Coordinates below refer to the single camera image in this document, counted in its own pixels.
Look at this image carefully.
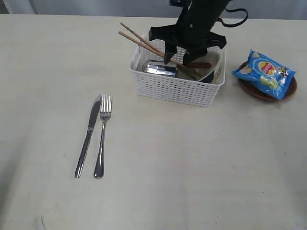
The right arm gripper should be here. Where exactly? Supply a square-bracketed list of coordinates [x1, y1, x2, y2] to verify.
[149, 0, 227, 66]

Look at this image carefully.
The wooden chopstick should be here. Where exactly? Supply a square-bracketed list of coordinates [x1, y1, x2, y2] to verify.
[118, 31, 199, 80]
[120, 22, 164, 57]

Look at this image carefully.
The reddish brown wooden spoon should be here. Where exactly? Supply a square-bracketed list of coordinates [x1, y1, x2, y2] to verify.
[185, 62, 212, 69]

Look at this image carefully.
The shiny metal container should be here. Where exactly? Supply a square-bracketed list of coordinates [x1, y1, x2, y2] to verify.
[142, 60, 178, 77]

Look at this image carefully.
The white bowl dark rim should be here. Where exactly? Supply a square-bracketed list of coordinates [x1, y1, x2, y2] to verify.
[175, 50, 221, 83]

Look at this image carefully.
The brown round plate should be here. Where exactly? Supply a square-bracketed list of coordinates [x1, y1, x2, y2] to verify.
[233, 58, 297, 101]

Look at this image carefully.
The blue chips bag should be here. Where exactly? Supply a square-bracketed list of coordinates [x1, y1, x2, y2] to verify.
[232, 50, 296, 100]

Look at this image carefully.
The silver metal fork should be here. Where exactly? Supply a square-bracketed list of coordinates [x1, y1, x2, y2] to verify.
[93, 94, 112, 179]

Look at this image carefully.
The silver table knife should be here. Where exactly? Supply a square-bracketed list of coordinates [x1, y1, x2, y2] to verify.
[74, 95, 102, 178]

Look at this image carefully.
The white perforated plastic basket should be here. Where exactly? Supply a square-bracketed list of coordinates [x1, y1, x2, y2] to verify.
[130, 46, 226, 107]

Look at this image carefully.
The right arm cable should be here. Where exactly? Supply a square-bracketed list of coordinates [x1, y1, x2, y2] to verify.
[217, 8, 249, 27]

